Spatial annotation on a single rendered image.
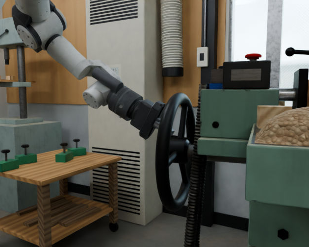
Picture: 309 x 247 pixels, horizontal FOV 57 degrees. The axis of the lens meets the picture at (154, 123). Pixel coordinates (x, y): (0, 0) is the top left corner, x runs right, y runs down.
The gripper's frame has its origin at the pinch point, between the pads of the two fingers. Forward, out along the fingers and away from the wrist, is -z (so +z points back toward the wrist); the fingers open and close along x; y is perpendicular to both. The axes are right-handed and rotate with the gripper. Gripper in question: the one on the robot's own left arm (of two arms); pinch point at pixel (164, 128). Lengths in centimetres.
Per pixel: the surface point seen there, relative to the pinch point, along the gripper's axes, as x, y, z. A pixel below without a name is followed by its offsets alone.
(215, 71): 23.4, -18.9, -8.4
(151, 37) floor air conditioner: 6, 115, 67
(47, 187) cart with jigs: -73, 26, 46
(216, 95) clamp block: 20.3, -23.5, -11.5
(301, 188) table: 21, -47, -26
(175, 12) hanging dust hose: 28, 119, 60
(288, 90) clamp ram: 26.6, -16.7, -21.7
